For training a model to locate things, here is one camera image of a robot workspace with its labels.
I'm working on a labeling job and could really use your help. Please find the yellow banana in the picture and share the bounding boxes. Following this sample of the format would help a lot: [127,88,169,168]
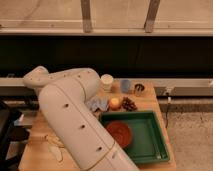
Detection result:
[44,135,64,148]

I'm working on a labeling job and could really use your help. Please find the green plastic tray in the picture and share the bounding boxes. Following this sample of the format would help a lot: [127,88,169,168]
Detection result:
[99,110,170,164]

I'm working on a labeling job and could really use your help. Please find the pale wooden spoon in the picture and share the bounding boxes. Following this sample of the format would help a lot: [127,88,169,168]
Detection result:
[49,146,63,162]

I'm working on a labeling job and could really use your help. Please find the orange bowl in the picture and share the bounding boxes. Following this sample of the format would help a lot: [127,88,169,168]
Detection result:
[105,120,132,148]

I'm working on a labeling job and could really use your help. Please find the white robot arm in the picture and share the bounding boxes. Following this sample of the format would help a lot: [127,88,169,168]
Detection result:
[23,66,139,171]

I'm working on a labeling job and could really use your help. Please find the brown grape bunch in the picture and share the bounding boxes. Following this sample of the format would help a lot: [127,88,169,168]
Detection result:
[122,97,137,111]

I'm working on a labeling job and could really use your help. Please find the orange fruit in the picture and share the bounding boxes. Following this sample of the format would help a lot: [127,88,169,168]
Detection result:
[109,98,121,110]

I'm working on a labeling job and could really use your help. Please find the grey blue cloth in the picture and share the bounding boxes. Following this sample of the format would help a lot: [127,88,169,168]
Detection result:
[86,98,108,112]

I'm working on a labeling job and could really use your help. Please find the white paper cup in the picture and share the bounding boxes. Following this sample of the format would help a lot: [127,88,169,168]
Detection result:
[101,74,114,92]

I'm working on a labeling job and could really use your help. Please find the blue plastic cup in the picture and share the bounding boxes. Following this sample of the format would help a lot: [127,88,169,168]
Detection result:
[120,79,131,93]

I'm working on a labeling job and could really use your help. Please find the black chair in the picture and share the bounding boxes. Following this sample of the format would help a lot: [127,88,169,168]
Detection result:
[0,100,29,171]

